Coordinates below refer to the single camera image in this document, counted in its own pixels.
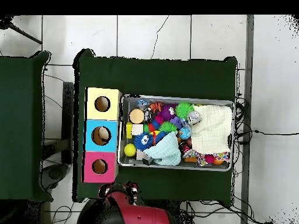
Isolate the red black packet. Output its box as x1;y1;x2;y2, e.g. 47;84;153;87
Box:
179;142;193;158

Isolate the clear mesh bin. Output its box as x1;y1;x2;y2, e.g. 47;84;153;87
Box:
118;95;236;172

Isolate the wooden box with three holes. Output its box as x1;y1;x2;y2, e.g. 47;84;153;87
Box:
82;86;122;184

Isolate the round wooden disc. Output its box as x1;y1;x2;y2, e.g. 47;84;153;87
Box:
129;108;145;124

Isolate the orange tiger striped toy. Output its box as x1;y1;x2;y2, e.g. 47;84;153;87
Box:
149;101;164;113

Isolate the small green spiky ball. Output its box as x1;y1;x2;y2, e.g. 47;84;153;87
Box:
159;121;178;134

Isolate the blue fuzzy ball with eyes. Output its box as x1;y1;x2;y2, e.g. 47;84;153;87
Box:
133;132;154;151

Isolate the purple spiky ball with eyes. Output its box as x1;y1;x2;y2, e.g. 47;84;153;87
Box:
160;104;178;121

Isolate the mint green knit cloth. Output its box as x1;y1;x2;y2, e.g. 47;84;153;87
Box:
148;131;182;166

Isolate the yellow ball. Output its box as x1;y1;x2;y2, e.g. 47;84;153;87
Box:
123;143;137;157

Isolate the large green spiky ball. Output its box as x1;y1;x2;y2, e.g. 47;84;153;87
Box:
175;101;195;121

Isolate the cream waffle cloth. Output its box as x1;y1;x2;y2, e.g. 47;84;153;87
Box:
190;104;233;155

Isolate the green cloth side table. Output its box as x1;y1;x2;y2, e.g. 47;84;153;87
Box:
0;50;52;202

